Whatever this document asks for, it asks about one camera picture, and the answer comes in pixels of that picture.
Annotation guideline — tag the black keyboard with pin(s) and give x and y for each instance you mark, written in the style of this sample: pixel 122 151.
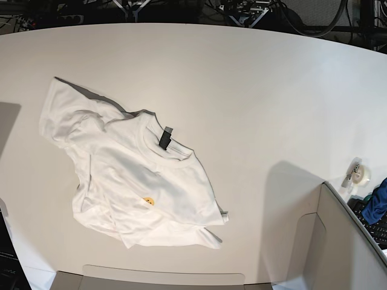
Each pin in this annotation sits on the black keyboard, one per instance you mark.
pixel 376 230

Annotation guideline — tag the white printed t-shirt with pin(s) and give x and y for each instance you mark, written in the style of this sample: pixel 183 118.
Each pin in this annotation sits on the white printed t-shirt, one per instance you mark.
pixel 130 188

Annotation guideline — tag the grey cardboard box right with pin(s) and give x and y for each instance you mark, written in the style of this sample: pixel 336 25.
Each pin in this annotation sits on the grey cardboard box right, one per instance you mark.
pixel 332 250

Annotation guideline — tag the grey cardboard box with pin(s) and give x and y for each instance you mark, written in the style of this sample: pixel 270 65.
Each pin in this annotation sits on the grey cardboard box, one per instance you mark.
pixel 332 250
pixel 100 277

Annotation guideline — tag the clear tape roll dispenser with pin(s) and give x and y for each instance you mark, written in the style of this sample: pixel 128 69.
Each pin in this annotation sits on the clear tape roll dispenser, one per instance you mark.
pixel 357 175

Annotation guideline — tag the blue cloth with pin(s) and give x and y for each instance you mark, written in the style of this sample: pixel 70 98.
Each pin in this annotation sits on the blue cloth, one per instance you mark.
pixel 376 206

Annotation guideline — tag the grey cardboard box bottom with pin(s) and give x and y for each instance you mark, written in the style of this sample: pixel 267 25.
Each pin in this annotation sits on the grey cardboard box bottom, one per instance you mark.
pixel 100 277

